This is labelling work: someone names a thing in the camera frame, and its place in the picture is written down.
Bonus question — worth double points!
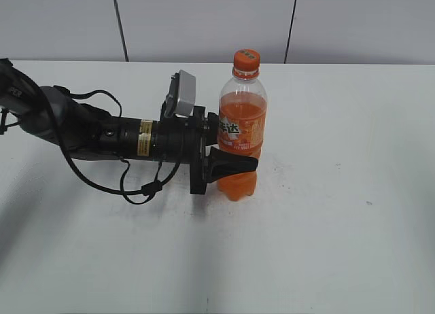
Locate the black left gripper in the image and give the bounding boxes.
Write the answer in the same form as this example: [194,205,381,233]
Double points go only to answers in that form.
[151,105,258,195]

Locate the orange soda plastic bottle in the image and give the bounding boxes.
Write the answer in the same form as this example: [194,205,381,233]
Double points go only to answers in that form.
[216,49,268,203]

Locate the orange bottle cap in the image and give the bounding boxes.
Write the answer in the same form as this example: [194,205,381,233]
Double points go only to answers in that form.
[233,49,260,72]

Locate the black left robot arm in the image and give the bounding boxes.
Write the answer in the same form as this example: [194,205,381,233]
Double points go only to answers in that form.
[1,59,225,194]

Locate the black camera cable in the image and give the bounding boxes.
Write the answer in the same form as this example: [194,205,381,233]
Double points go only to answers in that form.
[0,75,181,205]

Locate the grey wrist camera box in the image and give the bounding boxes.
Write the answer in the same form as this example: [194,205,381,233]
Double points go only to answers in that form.
[164,70,196,118]

